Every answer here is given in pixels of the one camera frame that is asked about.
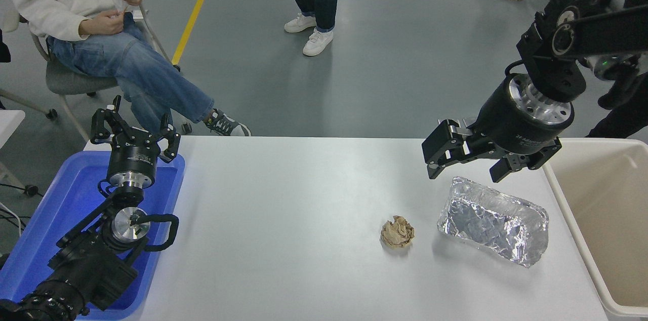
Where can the large pale bin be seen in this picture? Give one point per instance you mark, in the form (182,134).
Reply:
(607,209)

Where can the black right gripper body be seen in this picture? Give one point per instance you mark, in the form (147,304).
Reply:
(506,126)

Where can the seated person's right hand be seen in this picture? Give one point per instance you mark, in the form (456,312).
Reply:
(101,23)

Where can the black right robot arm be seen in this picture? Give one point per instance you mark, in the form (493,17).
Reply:
(587,22)

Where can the blue plastic tray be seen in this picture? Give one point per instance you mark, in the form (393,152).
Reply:
(55,199)

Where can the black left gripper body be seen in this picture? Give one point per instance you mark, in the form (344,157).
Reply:
(132,159)

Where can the grey chair with white legs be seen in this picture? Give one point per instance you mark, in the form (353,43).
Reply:
(71,80)

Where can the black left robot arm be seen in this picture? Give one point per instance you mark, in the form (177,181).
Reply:
(86,265)

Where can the crumpled tan paper ball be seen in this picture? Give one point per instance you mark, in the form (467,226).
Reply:
(397,232)

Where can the silver foil tray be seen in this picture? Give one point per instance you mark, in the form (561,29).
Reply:
(493,222)

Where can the seated person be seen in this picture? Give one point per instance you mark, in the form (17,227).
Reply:
(126,68)

